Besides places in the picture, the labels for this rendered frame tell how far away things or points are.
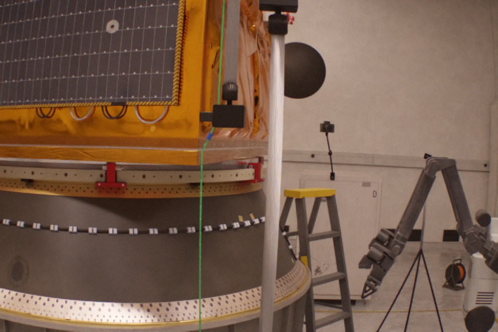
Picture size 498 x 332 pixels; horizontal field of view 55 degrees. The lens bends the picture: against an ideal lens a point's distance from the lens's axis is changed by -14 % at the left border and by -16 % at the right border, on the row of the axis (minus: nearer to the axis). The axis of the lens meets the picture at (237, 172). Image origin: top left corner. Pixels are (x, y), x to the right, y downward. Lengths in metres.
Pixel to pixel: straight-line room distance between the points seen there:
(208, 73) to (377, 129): 8.30
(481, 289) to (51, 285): 1.85
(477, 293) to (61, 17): 2.12
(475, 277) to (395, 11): 8.37
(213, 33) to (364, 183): 4.33
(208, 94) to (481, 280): 1.46
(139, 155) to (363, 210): 4.40
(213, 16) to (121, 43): 0.33
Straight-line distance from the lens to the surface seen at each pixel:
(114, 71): 1.83
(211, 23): 1.84
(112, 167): 2.06
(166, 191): 2.17
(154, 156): 1.81
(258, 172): 2.51
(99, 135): 1.89
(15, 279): 2.10
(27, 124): 2.04
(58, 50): 1.96
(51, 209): 2.12
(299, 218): 3.71
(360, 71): 10.06
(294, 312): 2.64
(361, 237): 6.04
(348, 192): 5.97
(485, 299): 2.49
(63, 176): 2.10
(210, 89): 1.81
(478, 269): 2.43
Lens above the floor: 1.84
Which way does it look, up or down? 3 degrees down
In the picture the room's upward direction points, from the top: 2 degrees clockwise
